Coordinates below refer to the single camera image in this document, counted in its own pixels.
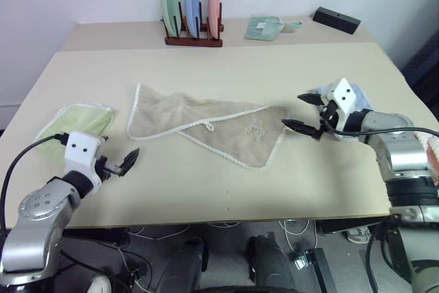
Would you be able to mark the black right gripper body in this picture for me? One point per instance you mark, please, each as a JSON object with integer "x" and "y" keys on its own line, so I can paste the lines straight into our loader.
{"x": 330, "y": 114}

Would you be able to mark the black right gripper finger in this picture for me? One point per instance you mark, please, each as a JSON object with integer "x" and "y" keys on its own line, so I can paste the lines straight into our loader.
{"x": 310, "y": 98}
{"x": 302, "y": 126}

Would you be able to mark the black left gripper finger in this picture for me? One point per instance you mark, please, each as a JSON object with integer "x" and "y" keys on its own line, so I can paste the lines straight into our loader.
{"x": 132, "y": 156}
{"x": 120, "y": 170}

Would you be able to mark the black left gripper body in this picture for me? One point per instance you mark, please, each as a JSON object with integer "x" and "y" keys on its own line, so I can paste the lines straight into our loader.
{"x": 104, "y": 169}

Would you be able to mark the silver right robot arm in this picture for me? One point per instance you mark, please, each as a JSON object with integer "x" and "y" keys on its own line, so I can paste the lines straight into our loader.
{"x": 399, "y": 155}

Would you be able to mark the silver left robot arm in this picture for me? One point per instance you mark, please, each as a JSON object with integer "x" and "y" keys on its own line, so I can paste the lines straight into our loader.
{"x": 37, "y": 210}

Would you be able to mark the grey blue cloth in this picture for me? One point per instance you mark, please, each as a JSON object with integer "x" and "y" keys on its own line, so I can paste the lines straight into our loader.
{"x": 361, "y": 99}

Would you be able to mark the light green folded towel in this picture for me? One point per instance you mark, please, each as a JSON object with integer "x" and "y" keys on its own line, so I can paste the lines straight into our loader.
{"x": 82, "y": 119}

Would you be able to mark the beige towel with white trim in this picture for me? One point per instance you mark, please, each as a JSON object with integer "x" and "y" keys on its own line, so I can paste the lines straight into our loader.
{"x": 205, "y": 121}

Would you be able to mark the black rectangular box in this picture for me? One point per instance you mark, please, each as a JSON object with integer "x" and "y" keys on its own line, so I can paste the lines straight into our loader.
{"x": 336, "y": 19}

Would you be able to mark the green folded cloth with tag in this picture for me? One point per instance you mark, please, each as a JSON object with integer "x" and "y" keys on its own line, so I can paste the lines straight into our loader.
{"x": 264, "y": 27}

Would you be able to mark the white sneaker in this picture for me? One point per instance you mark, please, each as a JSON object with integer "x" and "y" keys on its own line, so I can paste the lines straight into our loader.
{"x": 358, "y": 234}

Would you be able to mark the dark wooden plate rack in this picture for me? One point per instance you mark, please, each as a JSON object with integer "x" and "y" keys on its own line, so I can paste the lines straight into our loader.
{"x": 193, "y": 41}

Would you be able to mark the pink plate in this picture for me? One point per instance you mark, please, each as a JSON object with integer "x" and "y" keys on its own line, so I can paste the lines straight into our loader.
{"x": 214, "y": 5}

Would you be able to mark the small metal connector box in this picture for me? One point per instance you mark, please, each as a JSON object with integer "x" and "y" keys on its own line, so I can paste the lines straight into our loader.
{"x": 301, "y": 262}

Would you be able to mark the dark rounded shape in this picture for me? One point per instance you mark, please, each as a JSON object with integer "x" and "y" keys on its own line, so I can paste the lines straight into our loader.
{"x": 269, "y": 262}

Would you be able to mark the black table leg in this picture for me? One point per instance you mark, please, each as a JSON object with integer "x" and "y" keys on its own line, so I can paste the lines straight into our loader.
{"x": 324, "y": 269}

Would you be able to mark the blue plate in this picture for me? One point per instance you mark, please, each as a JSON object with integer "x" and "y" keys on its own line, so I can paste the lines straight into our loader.
{"x": 192, "y": 3}

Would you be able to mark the green plate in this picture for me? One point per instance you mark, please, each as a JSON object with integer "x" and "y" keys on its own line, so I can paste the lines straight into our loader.
{"x": 169, "y": 1}

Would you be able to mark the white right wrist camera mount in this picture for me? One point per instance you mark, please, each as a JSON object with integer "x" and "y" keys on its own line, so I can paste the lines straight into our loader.
{"x": 343, "y": 95}

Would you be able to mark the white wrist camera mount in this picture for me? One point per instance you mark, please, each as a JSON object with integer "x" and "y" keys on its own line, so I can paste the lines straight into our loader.
{"x": 343, "y": 95}
{"x": 81, "y": 150}

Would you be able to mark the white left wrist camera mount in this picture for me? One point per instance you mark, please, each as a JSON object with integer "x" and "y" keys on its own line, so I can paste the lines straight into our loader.
{"x": 81, "y": 150}

